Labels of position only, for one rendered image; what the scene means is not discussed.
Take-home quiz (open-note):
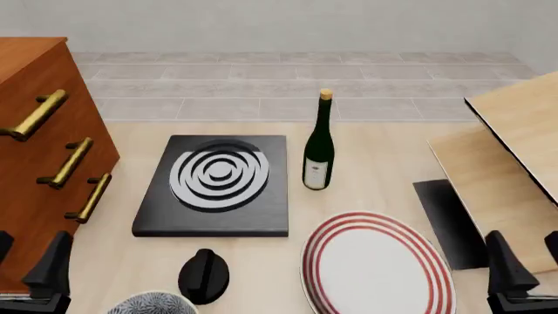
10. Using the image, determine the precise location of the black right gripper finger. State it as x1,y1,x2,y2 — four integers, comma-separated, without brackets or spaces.
543,229,558,265
484,229,541,297

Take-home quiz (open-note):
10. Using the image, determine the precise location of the small brass drawer handle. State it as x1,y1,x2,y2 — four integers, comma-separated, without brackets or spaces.
64,172,113,225

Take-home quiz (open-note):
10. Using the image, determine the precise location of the dark green wine bottle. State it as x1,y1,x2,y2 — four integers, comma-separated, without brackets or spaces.
302,88,337,191

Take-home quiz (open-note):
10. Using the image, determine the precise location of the wooden cabinet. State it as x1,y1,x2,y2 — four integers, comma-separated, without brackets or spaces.
0,37,121,295

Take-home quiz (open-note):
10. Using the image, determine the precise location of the patterned grey bowl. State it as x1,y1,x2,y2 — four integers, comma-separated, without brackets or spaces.
105,290,200,314

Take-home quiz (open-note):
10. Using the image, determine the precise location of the pale wooden shelf unit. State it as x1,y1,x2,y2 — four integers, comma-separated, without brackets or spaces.
412,71,558,275

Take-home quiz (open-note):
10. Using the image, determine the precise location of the round black stove knob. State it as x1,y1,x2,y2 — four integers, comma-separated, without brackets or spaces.
177,248,231,306

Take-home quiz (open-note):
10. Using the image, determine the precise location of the white plate with red rings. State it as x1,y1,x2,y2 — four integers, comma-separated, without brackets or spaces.
299,210,458,314

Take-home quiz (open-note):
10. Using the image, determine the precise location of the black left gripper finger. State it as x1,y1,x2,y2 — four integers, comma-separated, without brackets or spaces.
21,230,74,299
0,229,16,267

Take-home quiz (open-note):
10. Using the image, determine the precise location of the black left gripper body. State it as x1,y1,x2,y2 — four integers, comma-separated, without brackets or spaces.
0,292,72,314

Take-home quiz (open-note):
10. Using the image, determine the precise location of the large brass drawer handle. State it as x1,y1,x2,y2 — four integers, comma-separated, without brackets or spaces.
0,89,71,143

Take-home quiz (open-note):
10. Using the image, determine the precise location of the medium brass drawer handle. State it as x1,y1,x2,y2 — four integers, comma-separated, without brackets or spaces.
36,136,95,191

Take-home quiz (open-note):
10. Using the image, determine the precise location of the flat black stove plate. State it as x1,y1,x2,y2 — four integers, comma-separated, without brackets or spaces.
131,133,290,238

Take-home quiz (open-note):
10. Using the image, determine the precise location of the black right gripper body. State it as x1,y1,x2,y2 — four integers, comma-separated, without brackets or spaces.
487,291,558,314

